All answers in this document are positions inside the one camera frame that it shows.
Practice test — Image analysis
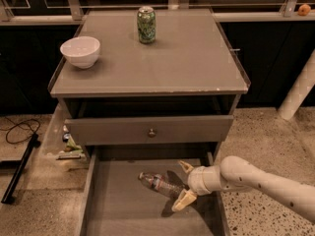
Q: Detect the small orange object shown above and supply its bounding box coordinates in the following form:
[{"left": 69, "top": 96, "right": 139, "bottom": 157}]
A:
[{"left": 297, "top": 4, "right": 311, "bottom": 16}]

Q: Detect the clear plastic storage bin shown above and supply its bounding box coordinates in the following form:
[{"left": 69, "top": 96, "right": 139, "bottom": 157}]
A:
[{"left": 39, "top": 105, "right": 90, "bottom": 168}]

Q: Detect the open grey middle drawer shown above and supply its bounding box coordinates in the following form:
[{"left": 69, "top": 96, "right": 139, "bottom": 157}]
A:
[{"left": 76, "top": 150, "right": 230, "bottom": 236}]

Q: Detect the round metal drawer knob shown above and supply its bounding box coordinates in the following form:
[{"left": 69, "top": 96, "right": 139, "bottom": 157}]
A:
[{"left": 148, "top": 129, "right": 157, "bottom": 138}]

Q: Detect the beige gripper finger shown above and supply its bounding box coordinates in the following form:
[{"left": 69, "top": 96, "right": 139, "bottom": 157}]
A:
[
  {"left": 178, "top": 160, "right": 194, "bottom": 174},
  {"left": 171, "top": 189, "right": 197, "bottom": 212}
]

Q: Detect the black metal floor bar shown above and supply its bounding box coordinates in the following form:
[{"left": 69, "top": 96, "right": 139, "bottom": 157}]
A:
[{"left": 1, "top": 133, "right": 40, "bottom": 204}]

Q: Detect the grey cabinet with glass top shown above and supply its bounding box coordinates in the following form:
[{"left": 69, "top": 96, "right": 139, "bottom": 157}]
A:
[{"left": 50, "top": 9, "right": 250, "bottom": 158}]

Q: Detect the grey top drawer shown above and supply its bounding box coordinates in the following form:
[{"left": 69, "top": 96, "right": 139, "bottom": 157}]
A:
[{"left": 65, "top": 115, "right": 233, "bottom": 146}]

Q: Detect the white ceramic bowl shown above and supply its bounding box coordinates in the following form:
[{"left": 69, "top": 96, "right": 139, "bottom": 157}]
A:
[{"left": 60, "top": 36, "right": 100, "bottom": 69}]

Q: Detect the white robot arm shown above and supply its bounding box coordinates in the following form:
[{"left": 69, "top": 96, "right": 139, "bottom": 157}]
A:
[{"left": 171, "top": 156, "right": 315, "bottom": 223}]

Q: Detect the clear plastic water bottle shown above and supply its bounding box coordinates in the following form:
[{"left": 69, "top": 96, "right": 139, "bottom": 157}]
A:
[{"left": 138, "top": 172, "right": 185, "bottom": 199}]

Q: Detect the metal railing frame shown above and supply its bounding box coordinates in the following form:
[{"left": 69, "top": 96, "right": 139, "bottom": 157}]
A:
[{"left": 0, "top": 0, "right": 315, "bottom": 26}]

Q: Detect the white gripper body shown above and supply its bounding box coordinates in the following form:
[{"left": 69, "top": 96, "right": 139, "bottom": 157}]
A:
[{"left": 187, "top": 166, "right": 211, "bottom": 196}]

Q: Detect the green soda can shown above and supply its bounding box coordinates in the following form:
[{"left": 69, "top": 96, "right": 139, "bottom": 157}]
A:
[{"left": 137, "top": 6, "right": 156, "bottom": 44}]

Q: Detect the black cable on floor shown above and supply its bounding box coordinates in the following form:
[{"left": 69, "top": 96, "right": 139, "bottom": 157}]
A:
[{"left": 0, "top": 115, "right": 42, "bottom": 146}]

